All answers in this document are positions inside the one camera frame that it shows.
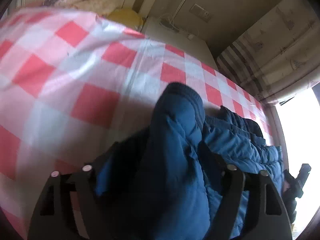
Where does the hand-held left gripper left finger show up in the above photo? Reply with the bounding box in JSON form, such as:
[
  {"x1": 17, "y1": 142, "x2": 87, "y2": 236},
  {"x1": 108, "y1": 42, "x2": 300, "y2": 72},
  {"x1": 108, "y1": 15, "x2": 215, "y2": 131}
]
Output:
[{"x1": 27, "y1": 129, "x2": 155, "y2": 240}]

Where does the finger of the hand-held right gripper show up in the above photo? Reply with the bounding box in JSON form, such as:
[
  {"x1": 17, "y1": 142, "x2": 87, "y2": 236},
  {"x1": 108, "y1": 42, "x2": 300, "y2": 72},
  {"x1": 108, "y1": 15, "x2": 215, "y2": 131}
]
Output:
[{"x1": 297, "y1": 164, "x2": 312, "y2": 190}]

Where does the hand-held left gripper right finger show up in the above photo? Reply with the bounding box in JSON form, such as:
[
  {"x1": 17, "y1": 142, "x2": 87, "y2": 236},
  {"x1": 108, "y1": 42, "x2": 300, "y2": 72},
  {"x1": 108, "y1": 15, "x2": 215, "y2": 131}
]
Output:
[{"x1": 207, "y1": 159, "x2": 293, "y2": 240}]

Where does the blue quilted jacket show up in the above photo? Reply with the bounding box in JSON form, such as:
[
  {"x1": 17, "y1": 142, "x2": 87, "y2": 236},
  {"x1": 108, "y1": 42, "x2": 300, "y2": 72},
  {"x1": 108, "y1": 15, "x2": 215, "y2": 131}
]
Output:
[{"x1": 95, "y1": 82, "x2": 285, "y2": 240}]

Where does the window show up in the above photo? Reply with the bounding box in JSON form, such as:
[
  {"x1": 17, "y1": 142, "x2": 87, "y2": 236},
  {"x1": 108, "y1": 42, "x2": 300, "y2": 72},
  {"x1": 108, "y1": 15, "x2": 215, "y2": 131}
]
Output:
[{"x1": 275, "y1": 85, "x2": 320, "y2": 230}]

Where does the pink white checked blanket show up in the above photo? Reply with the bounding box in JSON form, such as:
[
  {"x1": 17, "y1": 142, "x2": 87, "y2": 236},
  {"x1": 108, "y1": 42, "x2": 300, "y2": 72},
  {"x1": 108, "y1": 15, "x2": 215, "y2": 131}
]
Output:
[{"x1": 0, "y1": 6, "x2": 273, "y2": 240}]

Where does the beige printed curtain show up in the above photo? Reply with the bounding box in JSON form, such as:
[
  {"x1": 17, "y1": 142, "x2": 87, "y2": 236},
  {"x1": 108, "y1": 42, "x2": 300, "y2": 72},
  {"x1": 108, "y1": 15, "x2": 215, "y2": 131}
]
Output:
[{"x1": 216, "y1": 0, "x2": 320, "y2": 105}]

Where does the white nightstand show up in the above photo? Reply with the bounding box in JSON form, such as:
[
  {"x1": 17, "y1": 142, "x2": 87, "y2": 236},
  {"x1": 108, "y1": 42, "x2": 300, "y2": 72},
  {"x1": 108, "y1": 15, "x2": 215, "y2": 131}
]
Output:
[{"x1": 141, "y1": 16, "x2": 218, "y2": 68}]

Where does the cream fluffy pillow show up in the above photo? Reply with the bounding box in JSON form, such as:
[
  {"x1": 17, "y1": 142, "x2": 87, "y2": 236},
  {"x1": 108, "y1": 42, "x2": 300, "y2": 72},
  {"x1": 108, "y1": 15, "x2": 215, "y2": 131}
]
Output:
[{"x1": 54, "y1": 0, "x2": 119, "y2": 15}]

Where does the white slim desk lamp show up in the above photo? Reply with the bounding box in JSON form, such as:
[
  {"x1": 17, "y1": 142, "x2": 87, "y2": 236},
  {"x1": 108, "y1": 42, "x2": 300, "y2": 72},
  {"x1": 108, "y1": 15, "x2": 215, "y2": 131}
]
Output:
[{"x1": 159, "y1": 0, "x2": 198, "y2": 30}]

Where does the wall socket panel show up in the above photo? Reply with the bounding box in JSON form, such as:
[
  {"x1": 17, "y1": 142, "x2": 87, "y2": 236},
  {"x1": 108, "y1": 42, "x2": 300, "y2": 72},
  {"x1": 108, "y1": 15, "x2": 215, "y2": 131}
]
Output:
[{"x1": 189, "y1": 4, "x2": 212, "y2": 20}]

